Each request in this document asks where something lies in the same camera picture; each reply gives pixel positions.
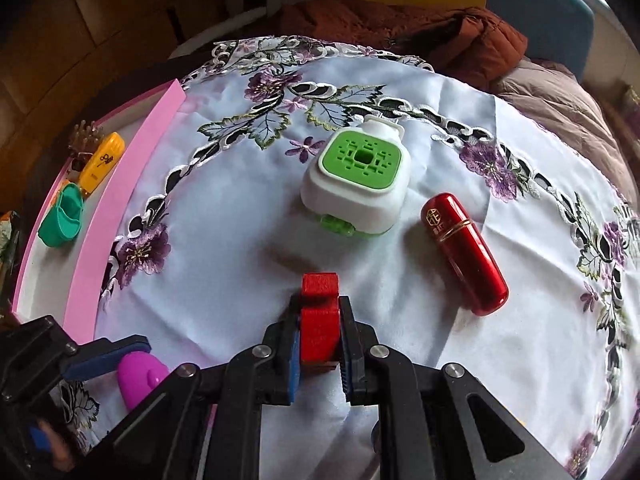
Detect red plastic block toy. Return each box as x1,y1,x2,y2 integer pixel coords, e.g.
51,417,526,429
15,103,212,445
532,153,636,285
299,273,341,367

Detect magenta plastic cup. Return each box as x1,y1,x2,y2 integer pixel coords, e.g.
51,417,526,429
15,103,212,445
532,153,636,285
116,351,169,412

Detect green plastic bucket toy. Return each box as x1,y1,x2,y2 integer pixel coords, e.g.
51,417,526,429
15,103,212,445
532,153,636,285
38,182,84,248

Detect white green square dispenser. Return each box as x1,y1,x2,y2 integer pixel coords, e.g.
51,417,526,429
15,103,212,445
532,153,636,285
300,115,411,236

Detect yellow perforated block toy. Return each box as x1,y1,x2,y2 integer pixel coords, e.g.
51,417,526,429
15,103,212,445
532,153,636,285
77,132,126,198

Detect pink shallow cardboard box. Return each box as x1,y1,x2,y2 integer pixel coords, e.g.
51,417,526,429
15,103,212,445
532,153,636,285
12,79,186,344

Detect red metallic lipstick tube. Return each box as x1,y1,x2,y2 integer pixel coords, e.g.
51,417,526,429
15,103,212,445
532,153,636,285
421,193,509,316

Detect white floral embroidered tablecloth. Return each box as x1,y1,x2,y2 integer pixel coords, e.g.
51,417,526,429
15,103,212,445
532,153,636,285
60,34,640,480

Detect rust brown quilted jacket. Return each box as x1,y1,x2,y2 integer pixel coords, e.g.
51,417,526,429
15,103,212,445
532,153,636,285
277,0,528,90

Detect pale pink quilted blanket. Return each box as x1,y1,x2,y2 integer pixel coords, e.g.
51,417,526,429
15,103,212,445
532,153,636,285
489,58,639,206

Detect wooden wardrobe panels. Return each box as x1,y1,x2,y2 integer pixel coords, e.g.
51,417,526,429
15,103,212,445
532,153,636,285
1,0,242,209

